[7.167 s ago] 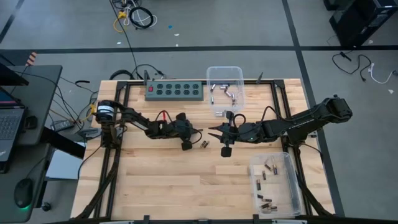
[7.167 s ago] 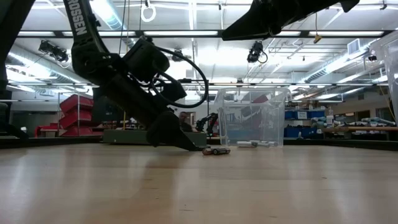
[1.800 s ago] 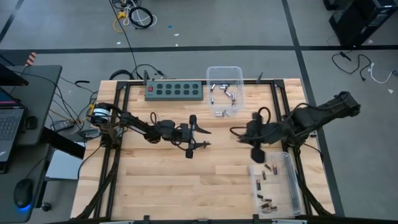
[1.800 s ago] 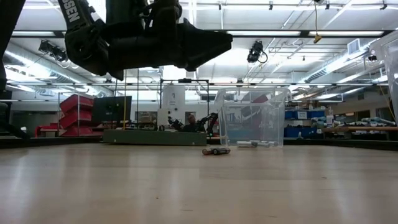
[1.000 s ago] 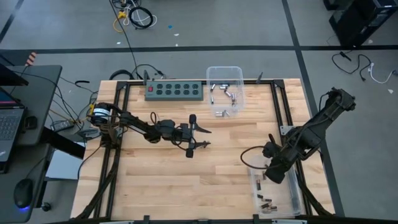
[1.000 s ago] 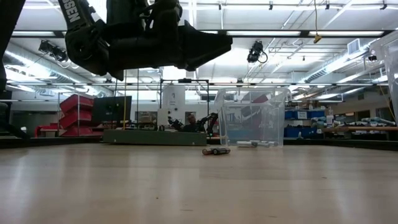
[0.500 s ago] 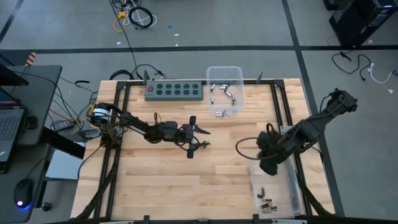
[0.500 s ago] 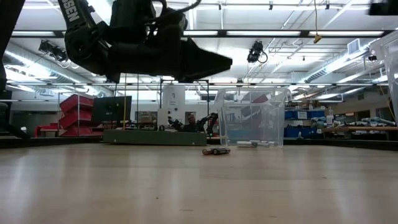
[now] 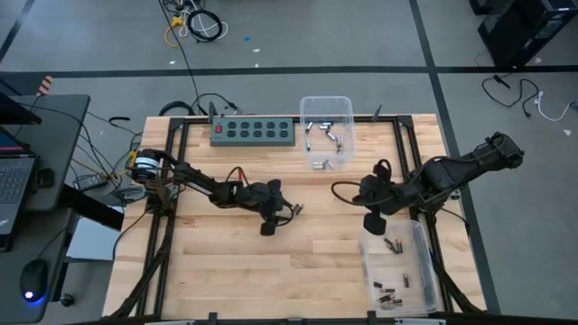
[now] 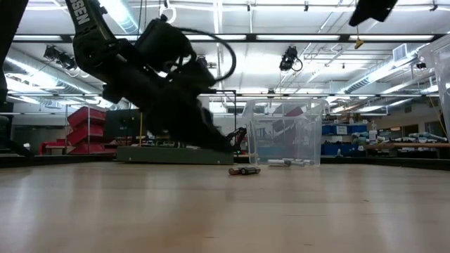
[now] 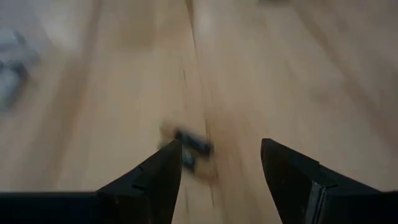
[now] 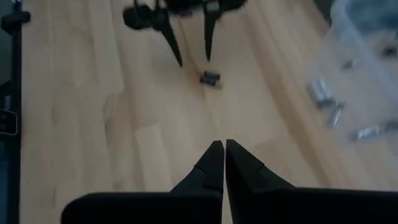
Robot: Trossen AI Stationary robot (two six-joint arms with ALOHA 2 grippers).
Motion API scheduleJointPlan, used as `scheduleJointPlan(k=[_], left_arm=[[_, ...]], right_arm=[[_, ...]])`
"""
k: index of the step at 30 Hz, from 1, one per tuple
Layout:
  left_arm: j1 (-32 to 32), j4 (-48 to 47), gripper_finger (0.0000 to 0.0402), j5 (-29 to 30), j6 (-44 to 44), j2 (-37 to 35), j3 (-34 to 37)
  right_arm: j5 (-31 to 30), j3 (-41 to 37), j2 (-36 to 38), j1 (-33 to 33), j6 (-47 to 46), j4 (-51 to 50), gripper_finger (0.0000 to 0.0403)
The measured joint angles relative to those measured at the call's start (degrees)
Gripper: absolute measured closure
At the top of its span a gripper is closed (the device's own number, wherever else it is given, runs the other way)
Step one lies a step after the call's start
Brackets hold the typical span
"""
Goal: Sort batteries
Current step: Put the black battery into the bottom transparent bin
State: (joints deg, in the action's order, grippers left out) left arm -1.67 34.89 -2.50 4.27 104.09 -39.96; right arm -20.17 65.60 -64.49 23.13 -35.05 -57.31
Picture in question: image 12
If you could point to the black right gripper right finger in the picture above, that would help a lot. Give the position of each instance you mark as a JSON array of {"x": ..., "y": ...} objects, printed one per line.
[{"x": 295, "y": 208}]

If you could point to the black copper Duracell battery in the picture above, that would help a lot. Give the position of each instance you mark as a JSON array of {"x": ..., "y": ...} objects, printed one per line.
[{"x": 211, "y": 77}]

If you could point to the silver and black battery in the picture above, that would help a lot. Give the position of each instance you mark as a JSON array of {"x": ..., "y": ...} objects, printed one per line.
[
  {"x": 325, "y": 97},
  {"x": 315, "y": 88},
  {"x": 336, "y": 114},
  {"x": 368, "y": 132}
]

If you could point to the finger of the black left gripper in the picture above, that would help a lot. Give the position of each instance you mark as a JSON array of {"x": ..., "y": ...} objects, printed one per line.
[
  {"x": 169, "y": 40},
  {"x": 209, "y": 34}
]

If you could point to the small clear plastic bin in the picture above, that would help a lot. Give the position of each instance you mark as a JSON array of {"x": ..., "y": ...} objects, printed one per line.
[{"x": 357, "y": 37}]

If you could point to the black table frame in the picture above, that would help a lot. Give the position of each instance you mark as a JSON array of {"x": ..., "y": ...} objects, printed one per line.
[{"x": 15, "y": 62}]

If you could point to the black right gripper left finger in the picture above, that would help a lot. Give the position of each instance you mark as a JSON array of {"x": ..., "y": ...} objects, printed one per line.
[{"x": 155, "y": 208}]

